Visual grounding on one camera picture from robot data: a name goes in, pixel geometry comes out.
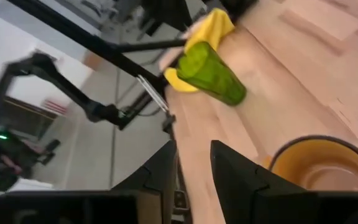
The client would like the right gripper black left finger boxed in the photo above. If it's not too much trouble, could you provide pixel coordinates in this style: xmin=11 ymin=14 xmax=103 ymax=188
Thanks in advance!
xmin=112 ymin=139 xmax=179 ymax=192

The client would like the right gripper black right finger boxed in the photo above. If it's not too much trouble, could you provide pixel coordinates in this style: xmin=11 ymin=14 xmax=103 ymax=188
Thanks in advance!
xmin=209 ymin=139 xmax=307 ymax=224

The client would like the yellow mug with dark rim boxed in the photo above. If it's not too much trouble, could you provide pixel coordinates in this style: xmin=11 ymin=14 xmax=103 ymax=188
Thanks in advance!
xmin=268 ymin=134 xmax=358 ymax=191

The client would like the green translucent faceted cup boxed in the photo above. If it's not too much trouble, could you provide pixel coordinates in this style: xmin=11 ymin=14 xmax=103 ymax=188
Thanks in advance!
xmin=176 ymin=40 xmax=247 ymax=106

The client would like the yellow cloth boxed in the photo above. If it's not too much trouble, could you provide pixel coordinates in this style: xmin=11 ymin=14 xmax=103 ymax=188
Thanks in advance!
xmin=163 ymin=7 xmax=236 ymax=93

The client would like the silver metal frame bracket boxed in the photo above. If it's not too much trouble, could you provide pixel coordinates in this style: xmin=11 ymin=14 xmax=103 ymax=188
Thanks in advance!
xmin=136 ymin=74 xmax=170 ymax=113

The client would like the black aluminium rig frame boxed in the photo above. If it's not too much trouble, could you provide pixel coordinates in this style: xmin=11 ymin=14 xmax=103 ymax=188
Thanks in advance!
xmin=7 ymin=0 xmax=188 ymax=91

